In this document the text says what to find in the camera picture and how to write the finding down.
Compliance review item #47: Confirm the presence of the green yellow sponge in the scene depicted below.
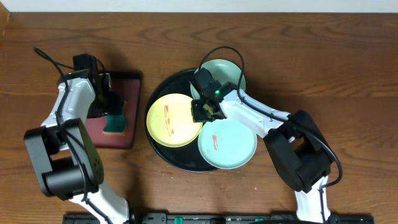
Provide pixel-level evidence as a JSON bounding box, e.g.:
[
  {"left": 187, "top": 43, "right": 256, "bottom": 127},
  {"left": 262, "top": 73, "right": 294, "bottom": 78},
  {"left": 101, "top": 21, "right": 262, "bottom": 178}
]
[{"left": 103, "top": 101, "right": 127, "bottom": 136}]

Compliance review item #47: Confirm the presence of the light blue plate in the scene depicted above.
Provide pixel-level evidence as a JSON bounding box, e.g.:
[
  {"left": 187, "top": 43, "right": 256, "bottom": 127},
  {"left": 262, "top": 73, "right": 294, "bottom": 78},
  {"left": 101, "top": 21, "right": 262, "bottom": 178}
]
[{"left": 198, "top": 119, "right": 257, "bottom": 169}]

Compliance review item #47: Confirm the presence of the yellow plate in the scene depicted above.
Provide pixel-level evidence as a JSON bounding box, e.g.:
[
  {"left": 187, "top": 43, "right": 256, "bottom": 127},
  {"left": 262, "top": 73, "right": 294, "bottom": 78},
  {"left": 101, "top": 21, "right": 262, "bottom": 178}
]
[{"left": 146, "top": 93, "right": 203, "bottom": 147}]

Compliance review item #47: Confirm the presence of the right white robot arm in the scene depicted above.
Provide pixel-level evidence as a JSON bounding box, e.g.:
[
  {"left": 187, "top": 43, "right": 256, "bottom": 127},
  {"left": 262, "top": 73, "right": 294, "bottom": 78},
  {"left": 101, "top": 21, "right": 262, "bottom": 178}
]
[{"left": 191, "top": 81, "right": 337, "bottom": 223}]

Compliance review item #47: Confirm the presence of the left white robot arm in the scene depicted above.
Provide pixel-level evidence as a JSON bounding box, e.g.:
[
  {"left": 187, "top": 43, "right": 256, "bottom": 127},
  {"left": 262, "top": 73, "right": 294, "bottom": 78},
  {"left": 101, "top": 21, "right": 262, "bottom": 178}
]
[{"left": 24, "top": 72, "right": 139, "bottom": 223}]

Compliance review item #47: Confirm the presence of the dark red rectangular tray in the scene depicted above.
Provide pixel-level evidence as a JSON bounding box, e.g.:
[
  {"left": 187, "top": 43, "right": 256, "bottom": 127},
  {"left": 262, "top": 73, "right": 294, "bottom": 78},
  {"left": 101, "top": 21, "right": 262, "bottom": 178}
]
[{"left": 86, "top": 71, "right": 142, "bottom": 149}]

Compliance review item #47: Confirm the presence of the round black tray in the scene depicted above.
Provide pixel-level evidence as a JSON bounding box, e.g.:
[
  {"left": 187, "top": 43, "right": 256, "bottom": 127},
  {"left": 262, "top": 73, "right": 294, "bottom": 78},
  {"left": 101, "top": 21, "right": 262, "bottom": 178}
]
[{"left": 144, "top": 69, "right": 218, "bottom": 172}]

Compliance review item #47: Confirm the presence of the pale green plate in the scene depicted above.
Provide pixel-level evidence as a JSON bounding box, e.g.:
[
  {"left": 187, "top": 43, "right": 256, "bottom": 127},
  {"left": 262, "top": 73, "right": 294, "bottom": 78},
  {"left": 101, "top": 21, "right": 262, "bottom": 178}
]
[{"left": 190, "top": 59, "right": 246, "bottom": 100}]

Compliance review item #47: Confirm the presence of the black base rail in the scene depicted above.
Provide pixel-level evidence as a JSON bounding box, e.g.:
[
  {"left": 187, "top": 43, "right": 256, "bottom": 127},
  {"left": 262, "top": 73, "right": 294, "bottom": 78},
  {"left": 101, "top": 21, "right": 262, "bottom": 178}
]
[{"left": 62, "top": 212, "right": 375, "bottom": 224}]

